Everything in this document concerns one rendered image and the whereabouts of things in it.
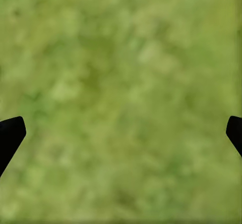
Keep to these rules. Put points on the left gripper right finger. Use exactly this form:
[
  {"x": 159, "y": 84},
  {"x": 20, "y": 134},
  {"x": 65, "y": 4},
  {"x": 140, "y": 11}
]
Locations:
[{"x": 234, "y": 132}]

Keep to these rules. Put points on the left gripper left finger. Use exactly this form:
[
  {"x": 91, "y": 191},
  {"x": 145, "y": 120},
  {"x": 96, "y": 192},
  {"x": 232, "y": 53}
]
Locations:
[{"x": 12, "y": 133}]

